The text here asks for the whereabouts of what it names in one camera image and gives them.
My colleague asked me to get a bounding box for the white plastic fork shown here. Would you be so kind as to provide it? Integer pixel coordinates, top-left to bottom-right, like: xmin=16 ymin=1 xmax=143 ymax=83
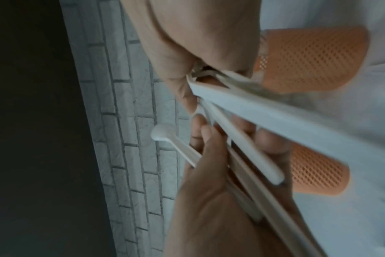
xmin=205 ymin=100 xmax=286 ymax=186

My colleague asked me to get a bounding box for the person's left hand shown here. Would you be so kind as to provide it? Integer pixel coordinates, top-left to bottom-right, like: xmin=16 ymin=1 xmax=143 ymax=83
xmin=163 ymin=113 xmax=311 ymax=257

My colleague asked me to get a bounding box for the person's right hand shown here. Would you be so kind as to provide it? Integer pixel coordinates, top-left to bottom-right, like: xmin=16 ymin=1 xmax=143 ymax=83
xmin=120 ymin=0 xmax=263 ymax=116

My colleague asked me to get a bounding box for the white plastic knife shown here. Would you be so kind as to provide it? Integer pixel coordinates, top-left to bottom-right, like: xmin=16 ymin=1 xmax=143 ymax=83
xmin=186 ymin=70 xmax=385 ymax=181
xmin=225 ymin=145 xmax=328 ymax=257

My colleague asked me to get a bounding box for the grey cabinet panel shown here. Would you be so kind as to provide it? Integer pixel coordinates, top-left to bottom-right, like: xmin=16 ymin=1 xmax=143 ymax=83
xmin=0 ymin=0 xmax=117 ymax=257

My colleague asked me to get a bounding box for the orange mesh knife cup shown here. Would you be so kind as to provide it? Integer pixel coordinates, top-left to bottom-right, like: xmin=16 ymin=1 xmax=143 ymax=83
xmin=252 ymin=26 xmax=371 ymax=95

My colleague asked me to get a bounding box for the orange mesh fork cup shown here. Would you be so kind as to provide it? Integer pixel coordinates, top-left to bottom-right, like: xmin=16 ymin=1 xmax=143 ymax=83
xmin=287 ymin=144 xmax=350 ymax=196

